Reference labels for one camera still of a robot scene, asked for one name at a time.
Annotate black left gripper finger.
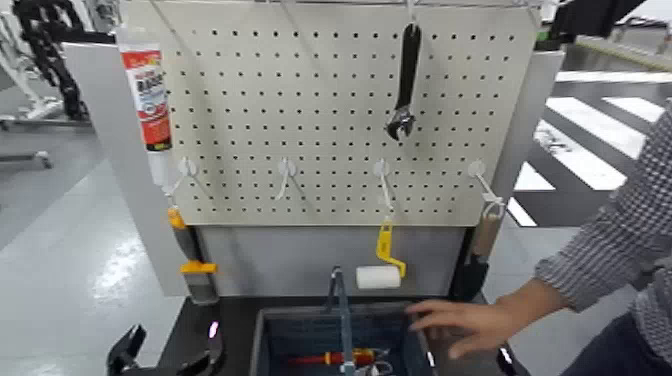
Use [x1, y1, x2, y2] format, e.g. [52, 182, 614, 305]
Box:
[106, 324, 148, 376]
[177, 313, 226, 376]

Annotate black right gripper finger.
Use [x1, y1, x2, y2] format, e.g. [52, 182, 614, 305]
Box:
[497, 345, 520, 376]

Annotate grey metal crate handle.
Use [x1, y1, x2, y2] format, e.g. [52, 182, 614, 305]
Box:
[326, 265, 358, 376]

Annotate forearm in checked sleeve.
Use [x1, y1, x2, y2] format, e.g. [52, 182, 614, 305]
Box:
[495, 102, 672, 342]

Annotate grey plastic crate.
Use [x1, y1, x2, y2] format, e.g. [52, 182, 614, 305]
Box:
[249, 300, 440, 376]

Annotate person's bare hand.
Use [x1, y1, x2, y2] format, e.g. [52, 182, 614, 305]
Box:
[405, 292, 529, 361]

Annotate dark blue trousers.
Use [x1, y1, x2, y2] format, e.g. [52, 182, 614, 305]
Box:
[574, 312, 672, 376]

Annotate grey back panel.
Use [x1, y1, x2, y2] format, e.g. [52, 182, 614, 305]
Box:
[196, 225, 468, 298]

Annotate red yellow screwdriver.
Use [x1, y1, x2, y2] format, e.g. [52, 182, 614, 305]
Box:
[287, 347, 391, 369]

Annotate wide white side panel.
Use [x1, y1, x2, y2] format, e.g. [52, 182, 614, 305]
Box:
[60, 41, 191, 298]

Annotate white pegboard hook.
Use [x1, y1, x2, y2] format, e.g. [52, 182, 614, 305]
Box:
[274, 157, 299, 201]
[468, 158, 506, 207]
[372, 158, 396, 214]
[168, 156, 200, 199]

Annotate narrow white side panel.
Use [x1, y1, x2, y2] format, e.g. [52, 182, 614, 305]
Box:
[490, 49, 567, 211]

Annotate white red sealant tube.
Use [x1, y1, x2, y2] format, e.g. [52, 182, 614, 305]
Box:
[116, 26, 176, 197]

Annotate beige perforated pegboard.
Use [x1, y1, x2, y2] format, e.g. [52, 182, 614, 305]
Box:
[125, 0, 542, 228]

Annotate black adjustable wrench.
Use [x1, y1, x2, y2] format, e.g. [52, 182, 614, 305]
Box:
[384, 21, 423, 142]

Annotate black monitor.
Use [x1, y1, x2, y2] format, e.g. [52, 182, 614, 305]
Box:
[535, 0, 648, 52]

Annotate wooden handled dark trowel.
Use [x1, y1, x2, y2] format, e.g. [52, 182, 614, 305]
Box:
[450, 201, 507, 304]

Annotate yellow handled paint roller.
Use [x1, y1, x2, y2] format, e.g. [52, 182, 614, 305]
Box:
[355, 219, 408, 291]

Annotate white metal frame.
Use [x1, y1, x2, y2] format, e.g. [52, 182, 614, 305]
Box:
[0, 10, 67, 132]

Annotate black cable drag chain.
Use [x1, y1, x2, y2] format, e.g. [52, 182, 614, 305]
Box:
[12, 0, 117, 122]

